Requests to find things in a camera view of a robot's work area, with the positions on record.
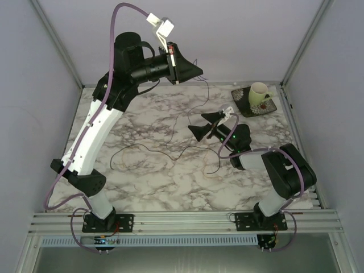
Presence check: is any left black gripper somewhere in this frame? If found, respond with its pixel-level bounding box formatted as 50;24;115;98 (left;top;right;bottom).
130;41;204;84

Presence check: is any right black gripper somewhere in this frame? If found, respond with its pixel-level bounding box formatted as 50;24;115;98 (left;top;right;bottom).
187;111;237;151

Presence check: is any purple wire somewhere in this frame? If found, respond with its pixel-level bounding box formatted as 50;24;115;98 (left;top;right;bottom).
166;59;211;148

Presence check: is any yellow wire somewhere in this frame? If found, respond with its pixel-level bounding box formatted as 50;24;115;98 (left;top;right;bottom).
118;147;224;180

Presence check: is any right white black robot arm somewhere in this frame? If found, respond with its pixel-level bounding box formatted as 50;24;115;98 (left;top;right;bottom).
188;110;317;231

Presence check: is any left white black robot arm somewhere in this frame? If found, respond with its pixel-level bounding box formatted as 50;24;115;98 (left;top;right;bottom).
51;32;203;231

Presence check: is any black floral square plate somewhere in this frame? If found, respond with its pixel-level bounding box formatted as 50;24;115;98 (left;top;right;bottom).
230;86;279;118

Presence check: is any light green mug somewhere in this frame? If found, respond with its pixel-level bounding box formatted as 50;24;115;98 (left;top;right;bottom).
248;82;273;106

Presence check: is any right black circuit board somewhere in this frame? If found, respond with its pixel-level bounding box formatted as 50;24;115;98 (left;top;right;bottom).
257;234;278;253

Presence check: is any left green circuit board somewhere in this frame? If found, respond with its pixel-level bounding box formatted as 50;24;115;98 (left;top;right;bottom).
94;236;120;246

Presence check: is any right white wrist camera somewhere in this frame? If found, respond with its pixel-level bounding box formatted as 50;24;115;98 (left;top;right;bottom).
218;106;234;120

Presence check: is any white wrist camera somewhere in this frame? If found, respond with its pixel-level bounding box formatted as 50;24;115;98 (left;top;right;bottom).
218;106;234;120
146;13;175;51

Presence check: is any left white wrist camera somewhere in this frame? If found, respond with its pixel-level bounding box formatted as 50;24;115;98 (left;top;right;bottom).
146;13;175;51

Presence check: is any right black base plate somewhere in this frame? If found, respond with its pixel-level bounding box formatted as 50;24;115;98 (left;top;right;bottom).
233;212;288;231

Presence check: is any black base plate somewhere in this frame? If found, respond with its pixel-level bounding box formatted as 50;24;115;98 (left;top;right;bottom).
82;213;134;233
233;212;288;231

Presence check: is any right aluminium frame post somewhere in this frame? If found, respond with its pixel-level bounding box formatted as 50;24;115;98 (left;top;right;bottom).
280;0;334;89

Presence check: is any aluminium frame post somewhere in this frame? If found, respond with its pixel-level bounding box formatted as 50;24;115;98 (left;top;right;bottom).
280;0;334;89
29;0;84;90

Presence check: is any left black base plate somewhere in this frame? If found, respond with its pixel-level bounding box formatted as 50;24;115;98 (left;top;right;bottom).
82;213;134;233

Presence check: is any aluminium front rail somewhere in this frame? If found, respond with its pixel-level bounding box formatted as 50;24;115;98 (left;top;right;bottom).
28;209;344;236

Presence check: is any left aluminium frame post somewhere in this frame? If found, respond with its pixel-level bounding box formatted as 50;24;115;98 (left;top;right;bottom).
29;0;84;90

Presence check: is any blue slotted cable duct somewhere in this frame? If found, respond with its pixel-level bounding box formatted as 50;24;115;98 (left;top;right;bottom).
42;234;258;247

